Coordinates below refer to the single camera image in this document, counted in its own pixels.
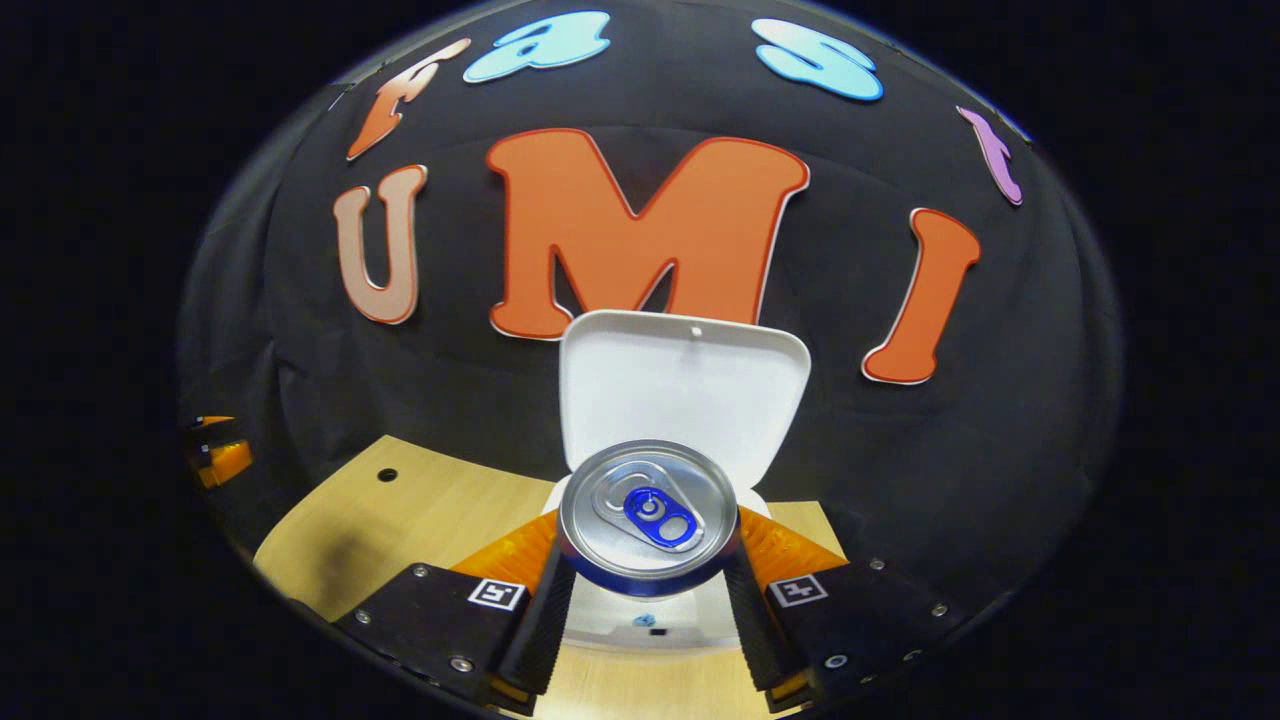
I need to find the white desktop garbage bin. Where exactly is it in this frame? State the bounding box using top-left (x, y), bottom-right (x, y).
top-left (540, 309), bottom-right (813, 651)

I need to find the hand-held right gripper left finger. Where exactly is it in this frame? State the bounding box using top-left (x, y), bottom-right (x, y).
top-left (335, 510), bottom-right (579, 716)

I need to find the blue pop can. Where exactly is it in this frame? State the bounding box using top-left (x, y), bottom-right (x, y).
top-left (557, 440), bottom-right (743, 599)

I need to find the wooden desktop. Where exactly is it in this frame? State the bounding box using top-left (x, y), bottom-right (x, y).
top-left (253, 433), bottom-right (851, 720)

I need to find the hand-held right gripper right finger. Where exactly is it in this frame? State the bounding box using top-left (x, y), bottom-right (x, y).
top-left (722, 505), bottom-right (966, 713)

